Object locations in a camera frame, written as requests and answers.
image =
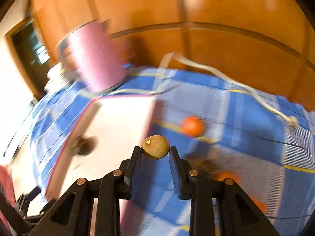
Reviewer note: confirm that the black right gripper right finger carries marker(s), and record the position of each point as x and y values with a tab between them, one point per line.
237	213

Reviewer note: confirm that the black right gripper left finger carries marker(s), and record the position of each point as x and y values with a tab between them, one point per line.
88	201

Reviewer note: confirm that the tan round fruit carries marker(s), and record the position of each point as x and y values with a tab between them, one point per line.
155	147

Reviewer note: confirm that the orange carrot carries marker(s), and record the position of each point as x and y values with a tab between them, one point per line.
259	204

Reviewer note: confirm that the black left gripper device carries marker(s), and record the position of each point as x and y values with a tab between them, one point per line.
23	202

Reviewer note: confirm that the dark brown fruit on cloth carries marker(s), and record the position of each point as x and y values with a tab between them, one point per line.
201	164

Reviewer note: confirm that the red cushioned chair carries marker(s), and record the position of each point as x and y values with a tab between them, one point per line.
8	192

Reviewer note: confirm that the dark brown fruit in tray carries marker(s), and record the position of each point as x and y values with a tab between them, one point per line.
83	146

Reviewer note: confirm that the blue plaid tablecloth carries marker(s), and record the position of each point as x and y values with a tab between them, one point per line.
275	164

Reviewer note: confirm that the white pink-rimmed tray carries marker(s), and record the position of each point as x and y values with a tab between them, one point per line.
119	124

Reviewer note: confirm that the orange on tablecloth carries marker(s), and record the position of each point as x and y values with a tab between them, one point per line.
193	126

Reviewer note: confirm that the pink electric kettle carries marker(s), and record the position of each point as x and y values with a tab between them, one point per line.
87	53

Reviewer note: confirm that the wooden door frame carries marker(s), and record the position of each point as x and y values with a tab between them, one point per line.
30	54

